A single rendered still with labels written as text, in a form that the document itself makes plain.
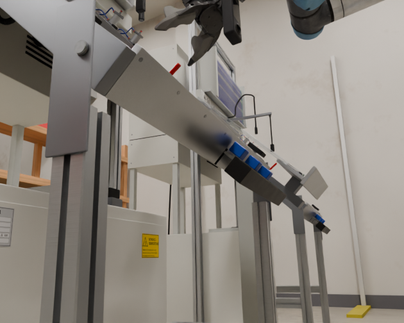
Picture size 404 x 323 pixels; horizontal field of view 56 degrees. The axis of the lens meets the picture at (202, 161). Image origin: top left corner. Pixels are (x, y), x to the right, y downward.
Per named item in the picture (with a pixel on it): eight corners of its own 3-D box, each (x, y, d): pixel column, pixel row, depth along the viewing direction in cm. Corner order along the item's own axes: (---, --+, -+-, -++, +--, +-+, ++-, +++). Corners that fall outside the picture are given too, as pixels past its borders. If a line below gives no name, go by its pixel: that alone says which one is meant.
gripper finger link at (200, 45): (189, 55, 97) (202, 22, 91) (200, 68, 94) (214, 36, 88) (179, 54, 95) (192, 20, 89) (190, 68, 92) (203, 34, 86)
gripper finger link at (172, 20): (146, 18, 82) (184, 10, 86) (157, 33, 79) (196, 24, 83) (145, 4, 80) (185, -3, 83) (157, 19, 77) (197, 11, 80)
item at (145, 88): (254, 188, 103) (270, 167, 102) (104, 97, 44) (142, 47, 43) (250, 185, 103) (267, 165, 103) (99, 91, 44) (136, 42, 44)
